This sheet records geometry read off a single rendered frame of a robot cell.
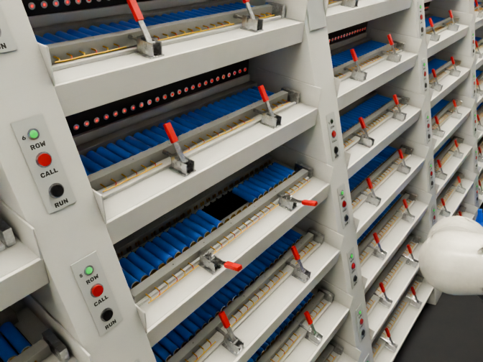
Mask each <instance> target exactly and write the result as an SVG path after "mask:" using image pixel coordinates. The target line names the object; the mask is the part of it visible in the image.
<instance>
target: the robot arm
mask: <svg viewBox="0 0 483 362"><path fill-rule="evenodd" d="M418 263H419V267H420V271H421V273H422V275H423V277H424V278H425V280H426V281H427V282H428V283H429V284H430V285H431V286H432V287H434V288H435V289H437V290H438V291H440V292H443V293H446V294H452V295H477V296H478V297H479V298H480V299H481V300H482V301H483V227H482V226H481V225H480V224H479V223H477V222H476V221H474V220H472V219H471V218H467V217H464V216H450V217H447V218H443V219H441V220H440V221H438V222H437V223H436V224H435V225H434V226H433V227H432V228H431V230H430V231H429V234H428V238H427V240H426V241H425V242H424V243H423V245H422V246H421V249H420V252H419V256H418Z"/></svg>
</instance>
